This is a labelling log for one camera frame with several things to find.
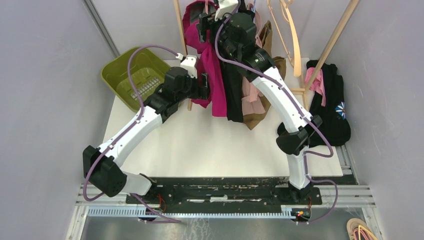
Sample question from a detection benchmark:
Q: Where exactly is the wooden clothes rack frame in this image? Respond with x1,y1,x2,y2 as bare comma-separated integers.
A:
172,0,361,112

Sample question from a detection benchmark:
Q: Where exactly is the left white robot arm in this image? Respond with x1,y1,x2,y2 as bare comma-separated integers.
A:
82,67,211,204

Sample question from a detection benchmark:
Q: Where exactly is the olive green plastic basket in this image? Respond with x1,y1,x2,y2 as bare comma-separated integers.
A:
101,47,171,113

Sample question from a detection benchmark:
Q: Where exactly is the pink cloth on pile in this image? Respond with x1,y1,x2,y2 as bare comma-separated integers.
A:
304,67,327,107

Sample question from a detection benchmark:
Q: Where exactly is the grey wall conduit strip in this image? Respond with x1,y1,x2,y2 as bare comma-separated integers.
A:
82,0,120,58

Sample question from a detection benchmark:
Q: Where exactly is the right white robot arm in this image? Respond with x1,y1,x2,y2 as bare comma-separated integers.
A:
196,12,323,204

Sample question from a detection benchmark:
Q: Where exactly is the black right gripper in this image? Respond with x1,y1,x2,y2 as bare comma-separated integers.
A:
195,9,240,61

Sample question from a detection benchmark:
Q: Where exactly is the black hanging garment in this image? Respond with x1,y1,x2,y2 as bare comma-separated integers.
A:
220,61,244,123

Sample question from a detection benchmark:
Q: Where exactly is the black garment pile with flower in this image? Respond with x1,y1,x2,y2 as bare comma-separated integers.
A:
277,59,352,149

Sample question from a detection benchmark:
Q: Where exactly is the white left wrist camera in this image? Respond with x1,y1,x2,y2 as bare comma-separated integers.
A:
180,55,198,79

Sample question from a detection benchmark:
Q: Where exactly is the light pink hanging dress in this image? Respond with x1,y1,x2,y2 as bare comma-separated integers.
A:
241,3,265,116

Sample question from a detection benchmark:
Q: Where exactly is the brown skirt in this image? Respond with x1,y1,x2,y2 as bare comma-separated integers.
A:
242,20,287,131

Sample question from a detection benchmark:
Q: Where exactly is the magenta skirt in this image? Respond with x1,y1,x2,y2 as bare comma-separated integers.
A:
182,0,227,117

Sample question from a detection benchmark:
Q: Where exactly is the beige wooden hanger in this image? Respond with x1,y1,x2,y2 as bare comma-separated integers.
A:
266,0,302,77

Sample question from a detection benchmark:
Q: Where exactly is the hangers bundle in corner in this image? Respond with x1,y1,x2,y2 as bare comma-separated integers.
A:
346,218,378,240

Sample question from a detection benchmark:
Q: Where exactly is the grey toothed cable rail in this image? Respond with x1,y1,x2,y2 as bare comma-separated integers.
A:
86,205,294,220

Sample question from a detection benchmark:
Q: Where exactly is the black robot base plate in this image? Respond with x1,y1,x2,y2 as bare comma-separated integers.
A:
141,177,323,214

